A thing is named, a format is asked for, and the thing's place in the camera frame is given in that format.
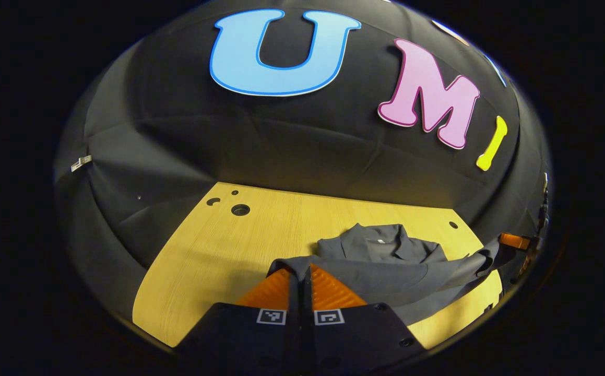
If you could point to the black backdrop cloth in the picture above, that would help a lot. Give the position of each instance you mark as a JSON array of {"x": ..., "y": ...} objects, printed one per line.
[{"x": 177, "y": 141}]

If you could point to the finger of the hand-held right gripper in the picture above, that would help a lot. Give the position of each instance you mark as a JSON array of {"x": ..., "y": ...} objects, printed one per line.
[{"x": 515, "y": 241}]

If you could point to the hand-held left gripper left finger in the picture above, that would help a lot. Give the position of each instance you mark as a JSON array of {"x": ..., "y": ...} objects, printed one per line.
[{"x": 260, "y": 339}]

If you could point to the white cloth clip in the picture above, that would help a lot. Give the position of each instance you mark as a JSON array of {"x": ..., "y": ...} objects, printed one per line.
[{"x": 81, "y": 163}]

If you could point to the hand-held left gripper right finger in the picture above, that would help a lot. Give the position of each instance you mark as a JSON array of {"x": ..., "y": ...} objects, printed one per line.
[{"x": 344, "y": 339}]

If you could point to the grey shirt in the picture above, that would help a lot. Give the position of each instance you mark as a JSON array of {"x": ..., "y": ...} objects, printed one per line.
[{"x": 386, "y": 271}]

